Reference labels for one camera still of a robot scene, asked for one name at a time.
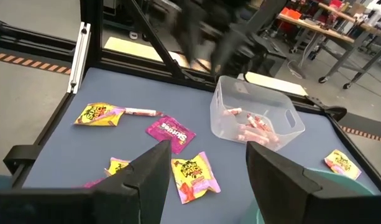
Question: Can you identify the clear plastic bin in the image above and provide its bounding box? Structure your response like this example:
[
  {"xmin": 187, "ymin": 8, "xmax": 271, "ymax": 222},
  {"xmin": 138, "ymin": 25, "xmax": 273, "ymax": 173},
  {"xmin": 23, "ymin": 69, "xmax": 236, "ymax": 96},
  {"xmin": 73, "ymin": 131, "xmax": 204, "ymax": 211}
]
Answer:
[{"xmin": 209, "ymin": 75, "xmax": 306, "ymax": 152}]

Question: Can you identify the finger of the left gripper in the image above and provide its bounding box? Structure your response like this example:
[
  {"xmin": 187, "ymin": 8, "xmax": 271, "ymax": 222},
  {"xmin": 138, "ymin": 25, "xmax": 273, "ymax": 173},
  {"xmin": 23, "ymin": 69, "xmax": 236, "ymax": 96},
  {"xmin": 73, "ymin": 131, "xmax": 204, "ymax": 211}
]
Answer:
[
  {"xmin": 173, "ymin": 12, "xmax": 206, "ymax": 63},
  {"xmin": 211, "ymin": 32, "xmax": 244, "ymax": 75}
]

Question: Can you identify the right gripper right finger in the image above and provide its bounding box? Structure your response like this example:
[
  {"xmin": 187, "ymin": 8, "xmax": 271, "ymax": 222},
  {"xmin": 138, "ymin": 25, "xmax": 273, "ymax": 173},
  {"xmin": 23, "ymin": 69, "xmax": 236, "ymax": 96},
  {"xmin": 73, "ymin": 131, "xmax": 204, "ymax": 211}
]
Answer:
[{"xmin": 245, "ymin": 141, "xmax": 322, "ymax": 224}]

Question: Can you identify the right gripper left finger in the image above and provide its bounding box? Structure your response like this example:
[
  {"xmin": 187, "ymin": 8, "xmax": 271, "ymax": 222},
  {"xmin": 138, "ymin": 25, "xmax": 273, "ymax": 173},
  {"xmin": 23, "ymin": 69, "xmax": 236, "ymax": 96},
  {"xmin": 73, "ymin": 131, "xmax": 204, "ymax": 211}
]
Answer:
[{"xmin": 92, "ymin": 139, "xmax": 173, "ymax": 224}]

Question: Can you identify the teal plastic bin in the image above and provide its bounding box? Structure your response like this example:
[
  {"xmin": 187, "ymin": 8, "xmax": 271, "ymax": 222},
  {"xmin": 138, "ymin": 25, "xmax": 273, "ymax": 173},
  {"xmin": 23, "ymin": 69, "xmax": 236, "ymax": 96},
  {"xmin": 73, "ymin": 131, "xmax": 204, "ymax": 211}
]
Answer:
[{"xmin": 239, "ymin": 167, "xmax": 377, "ymax": 224}]

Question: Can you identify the wooden side board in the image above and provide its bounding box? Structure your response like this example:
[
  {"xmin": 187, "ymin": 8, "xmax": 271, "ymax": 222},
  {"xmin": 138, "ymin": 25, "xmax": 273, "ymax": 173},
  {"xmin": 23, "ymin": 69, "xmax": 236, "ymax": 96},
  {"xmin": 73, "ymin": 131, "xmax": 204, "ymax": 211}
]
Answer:
[{"xmin": 103, "ymin": 36, "xmax": 309, "ymax": 97}]

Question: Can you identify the black frame strut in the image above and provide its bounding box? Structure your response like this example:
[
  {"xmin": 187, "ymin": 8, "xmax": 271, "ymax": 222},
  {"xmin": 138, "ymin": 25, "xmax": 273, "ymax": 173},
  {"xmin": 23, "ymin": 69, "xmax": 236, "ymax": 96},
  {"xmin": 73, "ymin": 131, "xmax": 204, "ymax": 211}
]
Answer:
[{"xmin": 126, "ymin": 0, "xmax": 216, "ymax": 84}]

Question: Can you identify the orange crate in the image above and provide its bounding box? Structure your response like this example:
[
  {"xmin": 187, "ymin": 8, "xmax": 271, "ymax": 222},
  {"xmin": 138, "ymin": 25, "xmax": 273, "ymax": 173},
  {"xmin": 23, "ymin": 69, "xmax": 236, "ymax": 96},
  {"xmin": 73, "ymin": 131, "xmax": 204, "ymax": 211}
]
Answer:
[{"xmin": 280, "ymin": 6, "xmax": 303, "ymax": 21}]

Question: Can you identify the black corner bracket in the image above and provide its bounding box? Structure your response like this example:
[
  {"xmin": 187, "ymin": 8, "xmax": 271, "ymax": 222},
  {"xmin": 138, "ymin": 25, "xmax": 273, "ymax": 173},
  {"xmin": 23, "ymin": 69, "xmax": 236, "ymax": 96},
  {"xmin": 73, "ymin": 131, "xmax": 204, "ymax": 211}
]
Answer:
[{"xmin": 305, "ymin": 95, "xmax": 348, "ymax": 123}]

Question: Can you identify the wooden workbench on casters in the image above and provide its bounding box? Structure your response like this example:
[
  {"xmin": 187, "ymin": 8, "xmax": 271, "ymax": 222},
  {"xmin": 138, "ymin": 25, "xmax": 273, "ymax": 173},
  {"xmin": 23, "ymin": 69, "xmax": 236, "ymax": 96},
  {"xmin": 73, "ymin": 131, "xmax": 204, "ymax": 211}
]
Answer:
[{"xmin": 275, "ymin": 0, "xmax": 381, "ymax": 91}]

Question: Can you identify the silver aluminium bracket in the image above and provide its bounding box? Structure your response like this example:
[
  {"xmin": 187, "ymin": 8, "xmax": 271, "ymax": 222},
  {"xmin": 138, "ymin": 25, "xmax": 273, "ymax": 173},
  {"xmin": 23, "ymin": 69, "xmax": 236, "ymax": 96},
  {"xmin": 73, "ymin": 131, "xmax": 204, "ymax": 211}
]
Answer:
[{"xmin": 67, "ymin": 21, "xmax": 92, "ymax": 95}]

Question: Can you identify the purple Skittles candy packet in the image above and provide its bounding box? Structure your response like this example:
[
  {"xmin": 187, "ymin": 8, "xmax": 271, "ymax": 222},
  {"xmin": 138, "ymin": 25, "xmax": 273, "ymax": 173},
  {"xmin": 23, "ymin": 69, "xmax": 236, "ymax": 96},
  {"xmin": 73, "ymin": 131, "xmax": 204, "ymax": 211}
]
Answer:
[
  {"xmin": 81, "ymin": 177, "xmax": 107, "ymax": 190},
  {"xmin": 145, "ymin": 114, "xmax": 197, "ymax": 156}
]

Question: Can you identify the yellow Sour Patch candy packet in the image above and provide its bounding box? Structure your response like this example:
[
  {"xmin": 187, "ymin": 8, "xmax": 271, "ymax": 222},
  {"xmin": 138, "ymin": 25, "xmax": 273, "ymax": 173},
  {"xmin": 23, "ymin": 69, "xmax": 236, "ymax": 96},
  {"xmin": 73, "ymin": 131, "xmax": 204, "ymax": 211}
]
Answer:
[
  {"xmin": 170, "ymin": 151, "xmax": 222, "ymax": 205},
  {"xmin": 103, "ymin": 157, "xmax": 132, "ymax": 177},
  {"xmin": 323, "ymin": 149, "xmax": 362, "ymax": 181},
  {"xmin": 72, "ymin": 102, "xmax": 126, "ymax": 128}
]

